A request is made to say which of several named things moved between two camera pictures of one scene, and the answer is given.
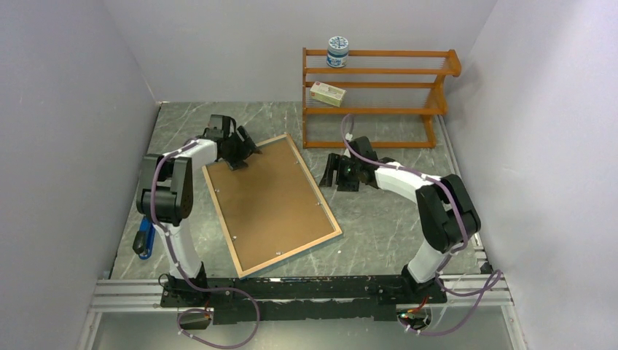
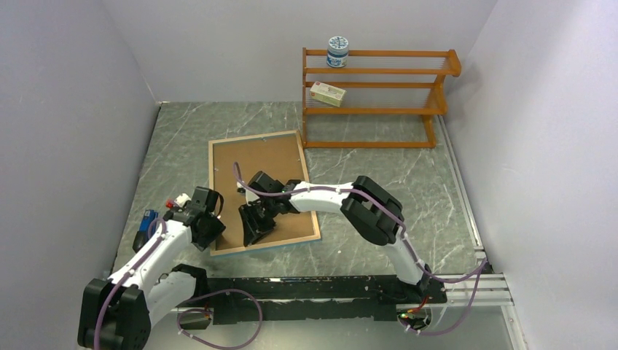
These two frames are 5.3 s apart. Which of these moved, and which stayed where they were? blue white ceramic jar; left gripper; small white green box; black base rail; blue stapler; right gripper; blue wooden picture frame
Moved: blue wooden picture frame; left gripper; right gripper
Stayed: small white green box; black base rail; blue stapler; blue white ceramic jar
